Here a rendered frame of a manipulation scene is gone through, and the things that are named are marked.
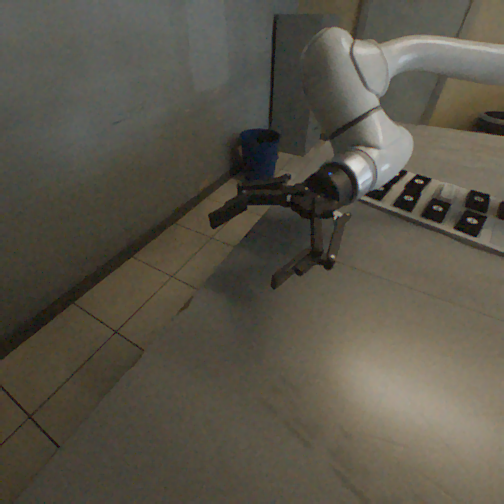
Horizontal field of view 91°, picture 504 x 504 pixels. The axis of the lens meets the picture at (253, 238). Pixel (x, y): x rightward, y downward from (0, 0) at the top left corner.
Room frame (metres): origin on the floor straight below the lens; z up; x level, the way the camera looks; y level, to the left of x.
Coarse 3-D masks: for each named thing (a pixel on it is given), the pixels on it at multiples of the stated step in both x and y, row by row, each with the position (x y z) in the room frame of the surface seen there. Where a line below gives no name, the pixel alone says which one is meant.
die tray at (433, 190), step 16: (400, 192) 0.66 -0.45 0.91; (432, 192) 0.66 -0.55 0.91; (464, 192) 0.66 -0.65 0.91; (384, 208) 0.58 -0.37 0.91; (416, 208) 0.57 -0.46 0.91; (464, 208) 0.57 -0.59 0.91; (496, 208) 0.57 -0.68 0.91; (432, 224) 0.50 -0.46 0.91; (448, 224) 0.50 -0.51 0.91; (496, 224) 0.50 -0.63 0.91; (464, 240) 0.45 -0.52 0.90; (480, 240) 0.44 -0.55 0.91; (496, 240) 0.44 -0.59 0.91
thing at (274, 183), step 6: (288, 174) 0.39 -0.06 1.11; (258, 180) 0.38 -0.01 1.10; (264, 180) 0.38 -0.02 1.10; (270, 180) 0.38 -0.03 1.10; (276, 180) 0.38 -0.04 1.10; (282, 180) 0.38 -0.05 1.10; (288, 180) 0.39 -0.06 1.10; (240, 186) 0.36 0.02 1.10; (246, 186) 0.36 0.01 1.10; (252, 186) 0.37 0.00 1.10; (258, 186) 0.37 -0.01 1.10; (264, 186) 0.37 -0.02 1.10; (270, 186) 0.37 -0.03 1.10; (276, 186) 0.38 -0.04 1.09
